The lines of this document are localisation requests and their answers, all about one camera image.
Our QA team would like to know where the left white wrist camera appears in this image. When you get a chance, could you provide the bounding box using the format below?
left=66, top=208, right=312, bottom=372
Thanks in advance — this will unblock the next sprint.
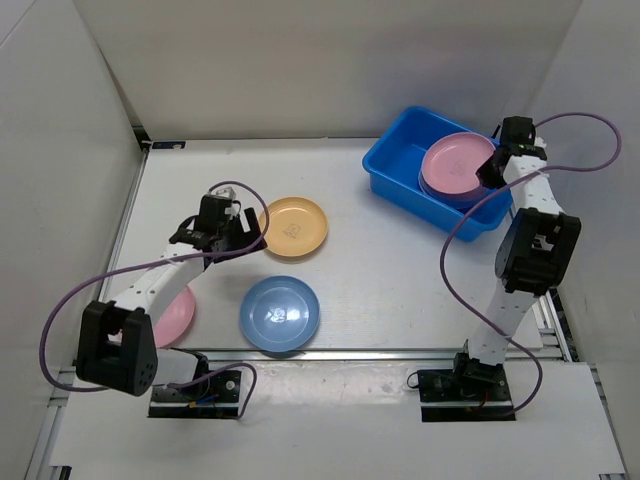
left=211, top=186, right=242, bottom=217

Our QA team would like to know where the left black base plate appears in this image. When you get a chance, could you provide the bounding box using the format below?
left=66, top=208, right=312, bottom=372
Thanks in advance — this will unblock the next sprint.
left=147, top=362, right=257, bottom=420

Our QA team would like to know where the purple plate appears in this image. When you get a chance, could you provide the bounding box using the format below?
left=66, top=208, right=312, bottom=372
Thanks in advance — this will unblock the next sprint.
left=418, top=174, right=489, bottom=210

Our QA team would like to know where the pink plate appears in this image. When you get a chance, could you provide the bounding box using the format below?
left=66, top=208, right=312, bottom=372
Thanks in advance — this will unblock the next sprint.
left=420, top=132, right=496, bottom=195
left=153, top=288, right=196, bottom=348

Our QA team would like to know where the orange plate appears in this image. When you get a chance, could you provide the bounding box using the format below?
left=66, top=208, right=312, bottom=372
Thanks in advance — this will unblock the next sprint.
left=259, top=197, right=329, bottom=260

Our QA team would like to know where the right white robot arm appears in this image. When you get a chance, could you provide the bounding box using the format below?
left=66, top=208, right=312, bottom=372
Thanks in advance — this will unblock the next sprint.
left=449, top=116, right=581, bottom=400

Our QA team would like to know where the small black label sticker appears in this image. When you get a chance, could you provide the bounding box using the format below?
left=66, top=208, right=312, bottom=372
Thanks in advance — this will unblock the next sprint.
left=151, top=141, right=186, bottom=150

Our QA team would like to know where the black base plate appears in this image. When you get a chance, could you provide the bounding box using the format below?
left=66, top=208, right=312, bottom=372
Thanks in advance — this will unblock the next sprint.
left=147, top=362, right=257, bottom=420
left=406, top=369, right=516, bottom=423

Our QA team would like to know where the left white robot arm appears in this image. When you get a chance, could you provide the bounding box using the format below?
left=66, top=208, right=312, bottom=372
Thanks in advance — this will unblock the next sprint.
left=76, top=194, right=267, bottom=400

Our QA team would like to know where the blue plate front centre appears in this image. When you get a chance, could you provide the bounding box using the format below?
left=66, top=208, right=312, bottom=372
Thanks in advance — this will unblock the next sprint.
left=239, top=275, right=320, bottom=354

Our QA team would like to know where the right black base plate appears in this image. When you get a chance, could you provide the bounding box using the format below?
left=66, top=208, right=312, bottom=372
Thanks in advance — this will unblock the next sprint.
left=406, top=369, right=516, bottom=423

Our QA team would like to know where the blue plastic bin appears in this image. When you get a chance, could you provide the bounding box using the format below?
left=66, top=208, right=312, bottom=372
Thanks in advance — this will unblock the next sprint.
left=362, top=106, right=481, bottom=232

